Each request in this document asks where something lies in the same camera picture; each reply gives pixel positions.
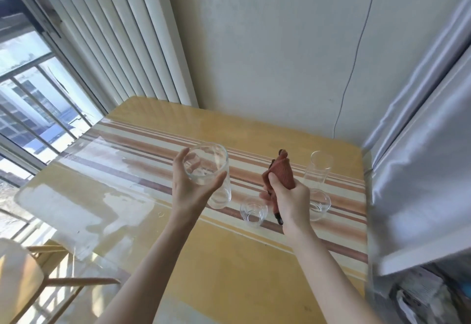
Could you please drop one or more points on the window with metal railing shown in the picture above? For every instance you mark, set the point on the window with metal railing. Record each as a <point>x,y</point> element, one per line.
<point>33,95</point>

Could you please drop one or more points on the silver fabric cover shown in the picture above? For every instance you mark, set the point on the silver fabric cover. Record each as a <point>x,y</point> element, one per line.
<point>423,158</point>

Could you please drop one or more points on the short clear glass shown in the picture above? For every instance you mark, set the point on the short clear glass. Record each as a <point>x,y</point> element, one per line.
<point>319,206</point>
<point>254,214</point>

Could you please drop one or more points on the person's right hand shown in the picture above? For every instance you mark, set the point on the person's right hand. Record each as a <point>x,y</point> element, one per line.
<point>290,206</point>

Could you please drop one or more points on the white vertical blinds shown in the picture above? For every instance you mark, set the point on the white vertical blinds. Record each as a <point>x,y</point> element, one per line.
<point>121,33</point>

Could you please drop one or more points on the tall narrow clear glass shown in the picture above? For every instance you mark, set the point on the tall narrow clear glass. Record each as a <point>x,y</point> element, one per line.
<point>319,169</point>

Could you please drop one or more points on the clear plastic table cover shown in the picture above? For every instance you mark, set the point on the clear plastic table cover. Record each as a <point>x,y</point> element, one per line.
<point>92,209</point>

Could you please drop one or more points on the person's right thumb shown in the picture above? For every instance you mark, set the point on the person's right thumb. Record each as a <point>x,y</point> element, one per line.
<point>274,182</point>

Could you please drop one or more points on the clutter of bags and papers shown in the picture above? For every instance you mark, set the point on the clutter of bags and papers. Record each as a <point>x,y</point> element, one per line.
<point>430,294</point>

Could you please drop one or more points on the person's left forearm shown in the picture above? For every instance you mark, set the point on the person's left forearm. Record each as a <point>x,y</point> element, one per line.
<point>154,272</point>

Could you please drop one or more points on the wooden chair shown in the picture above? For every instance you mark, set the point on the wooden chair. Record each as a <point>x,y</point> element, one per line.
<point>25,279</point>

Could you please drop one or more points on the large clear drinking glass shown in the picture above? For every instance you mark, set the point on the large clear drinking glass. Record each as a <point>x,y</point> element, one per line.
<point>217,173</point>

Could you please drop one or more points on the person's left thumb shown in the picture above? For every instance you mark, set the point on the person's left thumb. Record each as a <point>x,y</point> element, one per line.
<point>218,181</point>

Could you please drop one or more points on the person's right forearm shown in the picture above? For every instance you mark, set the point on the person's right forearm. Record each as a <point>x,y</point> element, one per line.
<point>323,279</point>

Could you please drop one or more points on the reddish brown cleaning cloth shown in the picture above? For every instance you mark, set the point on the reddish brown cleaning cloth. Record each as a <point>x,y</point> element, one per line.
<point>282,169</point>

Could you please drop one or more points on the person's left hand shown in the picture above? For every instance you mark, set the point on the person's left hand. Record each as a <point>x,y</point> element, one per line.
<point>189,197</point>

